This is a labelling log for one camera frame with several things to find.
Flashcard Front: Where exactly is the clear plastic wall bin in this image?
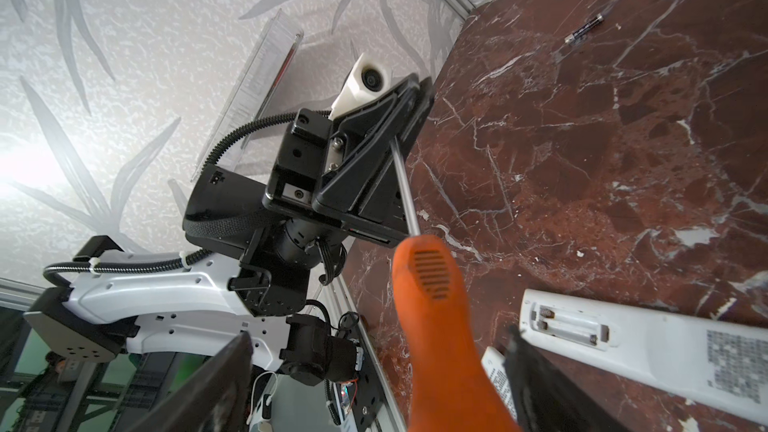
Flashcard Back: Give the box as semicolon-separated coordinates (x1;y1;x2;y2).
190;10;304;182

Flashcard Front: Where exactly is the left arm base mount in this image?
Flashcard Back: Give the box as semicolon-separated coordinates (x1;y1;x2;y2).
323;311;385;431

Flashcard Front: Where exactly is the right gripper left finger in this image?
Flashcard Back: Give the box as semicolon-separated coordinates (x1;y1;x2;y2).
132;332;253;432

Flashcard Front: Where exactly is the white remote with coloured buttons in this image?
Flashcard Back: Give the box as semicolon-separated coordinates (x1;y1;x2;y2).
481;346;517;421

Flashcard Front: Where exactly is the orange handled screwdriver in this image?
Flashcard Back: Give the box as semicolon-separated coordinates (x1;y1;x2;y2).
390;139;520;431

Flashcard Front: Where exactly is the white remote control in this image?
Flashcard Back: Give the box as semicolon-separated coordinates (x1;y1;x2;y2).
519;289;767;425

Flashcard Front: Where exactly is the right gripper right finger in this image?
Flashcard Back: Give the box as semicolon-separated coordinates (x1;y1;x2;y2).
504;327;628;432

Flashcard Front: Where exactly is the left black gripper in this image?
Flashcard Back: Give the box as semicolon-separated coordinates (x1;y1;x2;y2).
263;75;434;247

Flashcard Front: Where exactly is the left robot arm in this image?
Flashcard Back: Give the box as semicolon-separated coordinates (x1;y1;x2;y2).
24;70;434;386

